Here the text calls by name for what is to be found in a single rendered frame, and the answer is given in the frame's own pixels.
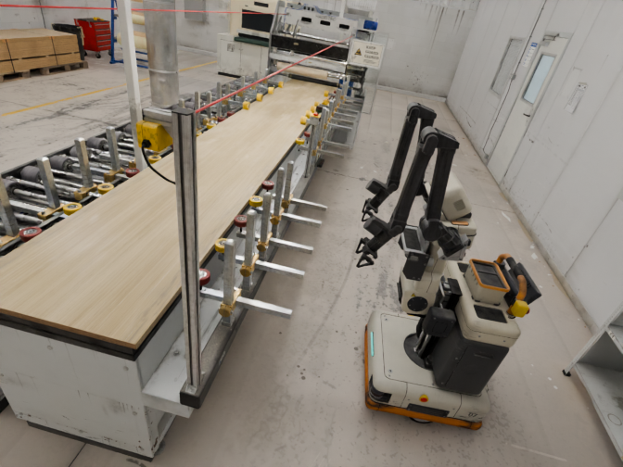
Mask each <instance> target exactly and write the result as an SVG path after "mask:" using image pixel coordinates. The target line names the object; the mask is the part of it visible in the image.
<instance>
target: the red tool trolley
mask: <svg viewBox="0 0 623 467"><path fill-rule="evenodd" d="M74 22H75V25H76V26H82V28H83V35H84V37H83V44H84V46H83V51H84V56H87V52H86V51H85V50H90V51H95V52H96V54H95V56H96V57H97V58H101V56H100V54H99V53H100V51H105V50H108V54H109V55H110V56H111V32H110V26H109V23H110V21H108V20H94V19H93V18H86V19H74Z"/></svg>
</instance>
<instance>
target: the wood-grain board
mask: <svg viewBox="0 0 623 467"><path fill-rule="evenodd" d="M335 90H336V89H334V88H329V87H324V86H320V85H315V84H310V83H306V82H297V81H292V80H289V81H288V82H285V83H284V87H283V88H280V87H277V88H276V89H274V92H273V95H272V94H269V93H268V94H267V95H265V96H264V97H263V99H262V101H255V102H253V103H252V104H250V108H249V110H246V109H241V110H240V111H238V112H236V113H235V114H234V115H233V116H231V117H229V118H228V119H226V120H224V121H222V122H221V123H219V124H217V125H216V126H214V127H212V128H211V129H209V130H208V131H206V132H204V133H202V134H201V135H200V136H198V137H197V207H198V248H199V267H200V266H201V265H202V263H203V262H204V261H205V260H206V258H207V257H208V256H209V254H210V253H211V251H212V250H213V249H214V247H215V242H216V241H217V240H218V239H222V238H223V236H224V235H225V234H226V232H227V231H228V230H229V229H230V227H231V226H232V225H233V223H234V219H235V216H237V215H240V214H241V213H242V211H243V210H244V209H245V207H246V206H247V205H248V203H249V199H250V198H251V197H252V196H254V195H256V194H257V192H258V191H259V190H260V189H261V185H262V182H263V181H266V180H267V179H268V178H269V176H270V175H271V174H272V173H273V171H274V170H275V168H276V167H277V166H278V164H279V163H280V162H281V160H282V159H283V158H284V157H285V155H286V154H287V152H288V151H289V150H290V148H291V147H292V146H293V145H294V144H295V143H296V139H297V138H299V137H300V136H301V135H302V133H303V132H304V131H305V130H306V128H307V127H308V126H309V123H308V122H307V123H306V125H304V124H300V119H301V116H304V117H305V115H306V111H307V110H309V111H310V108H311V106H314V102H315V101H317V102H320V104H322V103H323V102H324V101H323V100H325V99H326V97H325V96H324V91H329V93H333V92H334V91H335ZM151 166H152V167H153V168H154V169H155V170H156V171H158V172H159V173H160V174H162V175H163V176H164V177H166V178H167V179H169V180H171V181H173V182H175V173H174V157H173V152H172V153H170V154H169V155H168V156H166V157H165V158H162V159H161V160H159V161H158V162H156V163H154V164H153V165H151ZM181 291H182V283H181V267H180V251H179V235H178V220H177V204H176V189H175V185H174V184H173V183H169V182H167V181H166V180H164V179H163V178H161V177H160V176H158V175H157V174H156V173H155V172H154V171H153V170H151V169H150V168H149V167H148V168H146V169H145V170H142V171H141V172H139V173H137V174H136V175H134V177H132V178H130V179H129V180H127V181H125V182H124V183H122V184H120V185H118V186H117V187H115V188H113V189H112V190H110V191H109V192H107V193H105V194H104V195H102V196H101V197H99V198H98V199H96V200H94V201H93V202H91V203H90V204H88V205H86V206H85V207H83V208H81V209H79V210H78V211H76V212H74V213H73V214H71V215H69V216H68V217H67V218H66V219H64V220H62V221H60V222H58V223H57V224H55V225H54V226H52V227H50V228H49V229H47V230H46V231H44V232H42V233H40V234H38V235H37V236H35V237H34V238H33V239H31V240H30V241H28V242H26V243H25V244H23V245H22V246H19V247H18V248H16V249H14V250H13V251H11V252H10V253H8V254H6V255H5V256H3V257H2V258H0V312H1V313H4V314H7V315H11V316H14V317H18V318H21V319H24V320H28V321H32V322H38V323H41V324H45V325H48V326H52V327H56V328H58V329H62V330H66V331H69V332H73V333H76V334H82V335H86V336H89V337H93V338H96V339H99V340H103V341H107V342H109V343H113V344H117V345H120V346H124V347H130V348H133V349H138V347H139V346H140V345H141V344H142V342H143V341H144V340H145V338H146V337H147V335H148V334H149V333H150V332H151V330H152V329H153V328H154V326H155V325H156V324H157V322H158V321H159V319H160V318H161V317H162V316H163V314H164V313H165V312H166V310H167V309H168V308H169V306H170V305H171V304H172V302H173V301H174V300H175V299H176V298H177V297H178V295H179V294H180V293H181Z"/></svg>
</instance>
